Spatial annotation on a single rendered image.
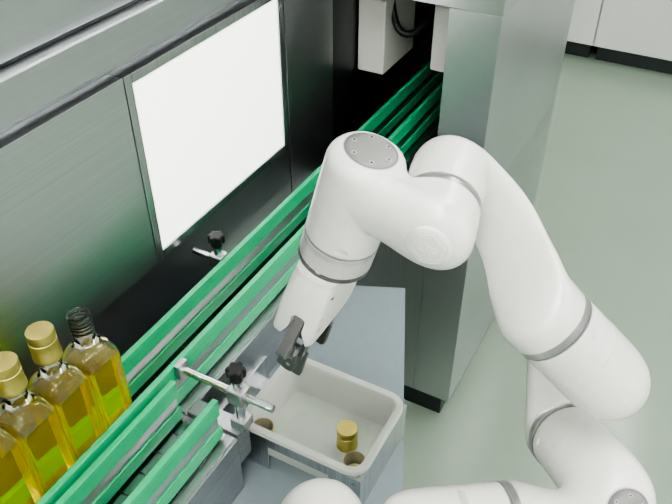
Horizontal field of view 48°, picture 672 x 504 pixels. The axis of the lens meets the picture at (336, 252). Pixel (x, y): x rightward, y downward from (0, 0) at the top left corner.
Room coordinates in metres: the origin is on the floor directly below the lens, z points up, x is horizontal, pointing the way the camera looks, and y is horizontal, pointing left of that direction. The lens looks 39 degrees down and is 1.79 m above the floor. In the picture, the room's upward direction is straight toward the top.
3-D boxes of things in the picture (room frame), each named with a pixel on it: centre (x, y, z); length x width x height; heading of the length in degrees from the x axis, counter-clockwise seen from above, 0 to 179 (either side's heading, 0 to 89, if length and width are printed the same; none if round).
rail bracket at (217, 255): (1.04, 0.23, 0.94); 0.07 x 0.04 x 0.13; 62
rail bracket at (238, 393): (0.73, 0.16, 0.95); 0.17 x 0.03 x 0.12; 62
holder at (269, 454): (0.80, 0.04, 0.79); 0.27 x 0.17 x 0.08; 62
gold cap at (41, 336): (0.64, 0.35, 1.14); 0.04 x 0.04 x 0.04
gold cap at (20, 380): (0.59, 0.38, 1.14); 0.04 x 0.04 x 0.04
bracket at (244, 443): (0.74, 0.18, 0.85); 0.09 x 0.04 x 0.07; 62
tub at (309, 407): (0.78, 0.02, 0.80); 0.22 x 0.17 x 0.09; 62
